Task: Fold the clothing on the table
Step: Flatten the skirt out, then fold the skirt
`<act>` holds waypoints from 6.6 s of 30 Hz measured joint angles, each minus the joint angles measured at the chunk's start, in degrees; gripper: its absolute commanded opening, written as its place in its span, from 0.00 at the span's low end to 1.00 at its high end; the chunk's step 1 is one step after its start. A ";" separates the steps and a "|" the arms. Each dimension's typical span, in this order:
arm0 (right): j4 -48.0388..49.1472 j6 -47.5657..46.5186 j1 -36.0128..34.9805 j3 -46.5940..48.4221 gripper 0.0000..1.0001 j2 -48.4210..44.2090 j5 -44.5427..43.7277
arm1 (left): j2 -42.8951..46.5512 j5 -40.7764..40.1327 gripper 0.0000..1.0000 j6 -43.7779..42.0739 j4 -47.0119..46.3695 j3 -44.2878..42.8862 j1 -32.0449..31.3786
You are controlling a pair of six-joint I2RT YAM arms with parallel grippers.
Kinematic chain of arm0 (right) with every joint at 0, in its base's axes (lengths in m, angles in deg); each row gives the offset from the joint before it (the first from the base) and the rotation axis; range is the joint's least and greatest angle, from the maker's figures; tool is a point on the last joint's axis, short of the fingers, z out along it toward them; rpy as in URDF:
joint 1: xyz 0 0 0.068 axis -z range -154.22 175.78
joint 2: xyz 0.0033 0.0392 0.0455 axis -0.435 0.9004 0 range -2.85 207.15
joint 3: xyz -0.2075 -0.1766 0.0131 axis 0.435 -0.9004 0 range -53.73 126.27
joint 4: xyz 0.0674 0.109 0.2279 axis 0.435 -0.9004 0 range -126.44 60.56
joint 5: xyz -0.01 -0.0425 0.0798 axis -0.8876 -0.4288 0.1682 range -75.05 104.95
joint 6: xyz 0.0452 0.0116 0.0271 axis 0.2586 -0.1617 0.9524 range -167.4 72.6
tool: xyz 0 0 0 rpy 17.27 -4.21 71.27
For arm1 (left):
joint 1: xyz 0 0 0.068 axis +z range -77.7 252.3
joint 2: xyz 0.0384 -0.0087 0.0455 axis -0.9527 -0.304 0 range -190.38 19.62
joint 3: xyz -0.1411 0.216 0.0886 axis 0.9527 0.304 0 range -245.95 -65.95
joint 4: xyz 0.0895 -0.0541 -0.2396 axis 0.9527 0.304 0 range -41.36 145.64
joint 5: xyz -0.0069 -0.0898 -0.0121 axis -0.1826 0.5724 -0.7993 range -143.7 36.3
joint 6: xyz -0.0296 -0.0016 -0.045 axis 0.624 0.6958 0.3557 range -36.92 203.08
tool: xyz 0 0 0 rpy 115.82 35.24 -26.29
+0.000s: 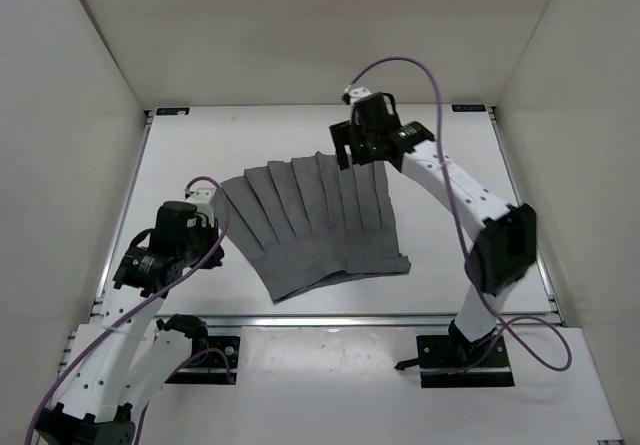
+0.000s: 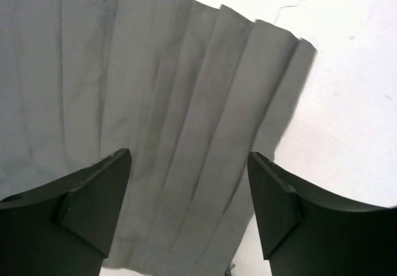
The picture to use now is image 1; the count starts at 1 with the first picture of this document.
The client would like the grey pleated skirt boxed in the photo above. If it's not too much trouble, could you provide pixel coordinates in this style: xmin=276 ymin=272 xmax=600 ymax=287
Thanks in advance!
xmin=222 ymin=152 xmax=411 ymax=302

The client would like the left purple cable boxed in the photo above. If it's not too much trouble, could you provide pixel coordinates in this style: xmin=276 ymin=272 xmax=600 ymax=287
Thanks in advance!
xmin=22 ymin=177 xmax=236 ymax=441

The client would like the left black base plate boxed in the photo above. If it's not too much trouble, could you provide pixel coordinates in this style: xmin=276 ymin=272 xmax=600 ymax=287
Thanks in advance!
xmin=166 ymin=334 xmax=241 ymax=385

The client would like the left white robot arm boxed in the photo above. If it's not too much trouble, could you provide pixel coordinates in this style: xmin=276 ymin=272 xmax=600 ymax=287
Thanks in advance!
xmin=25 ymin=189 xmax=229 ymax=444

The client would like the purple cable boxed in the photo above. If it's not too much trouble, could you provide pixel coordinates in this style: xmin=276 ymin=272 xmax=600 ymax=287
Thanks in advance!
xmin=22 ymin=177 xmax=236 ymax=441
xmin=347 ymin=56 xmax=574 ymax=376

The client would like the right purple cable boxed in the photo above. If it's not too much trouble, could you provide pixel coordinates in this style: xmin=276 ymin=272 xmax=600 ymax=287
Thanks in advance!
xmin=347 ymin=56 xmax=574 ymax=376

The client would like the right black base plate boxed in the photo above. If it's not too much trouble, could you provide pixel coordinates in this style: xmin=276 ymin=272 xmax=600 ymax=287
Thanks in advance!
xmin=394 ymin=335 xmax=515 ymax=389

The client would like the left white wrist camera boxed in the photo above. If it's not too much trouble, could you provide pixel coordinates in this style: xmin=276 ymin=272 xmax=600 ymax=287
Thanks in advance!
xmin=185 ymin=187 xmax=215 ymax=224

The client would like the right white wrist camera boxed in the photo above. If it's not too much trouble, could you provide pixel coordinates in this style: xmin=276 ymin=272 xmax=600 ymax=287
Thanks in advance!
xmin=341 ymin=85 xmax=372 ymax=106

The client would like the silver aluminium front rail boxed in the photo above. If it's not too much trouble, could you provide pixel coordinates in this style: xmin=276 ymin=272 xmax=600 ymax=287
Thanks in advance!
xmin=92 ymin=312 xmax=564 ymax=330

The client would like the right blue corner label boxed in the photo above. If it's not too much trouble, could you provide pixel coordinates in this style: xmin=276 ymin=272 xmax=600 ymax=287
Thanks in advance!
xmin=451 ymin=104 xmax=486 ymax=113

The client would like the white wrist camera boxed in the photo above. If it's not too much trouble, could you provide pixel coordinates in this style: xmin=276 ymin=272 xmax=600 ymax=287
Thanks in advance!
xmin=341 ymin=85 xmax=372 ymax=106
xmin=185 ymin=187 xmax=215 ymax=224

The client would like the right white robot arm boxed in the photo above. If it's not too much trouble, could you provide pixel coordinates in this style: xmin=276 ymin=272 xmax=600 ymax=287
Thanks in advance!
xmin=329 ymin=87 xmax=537 ymax=368

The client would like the left blue corner label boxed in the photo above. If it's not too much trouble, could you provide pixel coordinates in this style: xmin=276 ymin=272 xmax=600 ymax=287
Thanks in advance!
xmin=155 ymin=107 xmax=190 ymax=116

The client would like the blue corner label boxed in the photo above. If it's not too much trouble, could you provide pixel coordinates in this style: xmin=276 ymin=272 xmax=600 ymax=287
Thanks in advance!
xmin=451 ymin=104 xmax=486 ymax=113
xmin=155 ymin=107 xmax=190 ymax=116

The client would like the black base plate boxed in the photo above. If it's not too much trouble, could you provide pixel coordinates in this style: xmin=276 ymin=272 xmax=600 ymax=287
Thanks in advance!
xmin=394 ymin=335 xmax=515 ymax=389
xmin=166 ymin=334 xmax=241 ymax=385

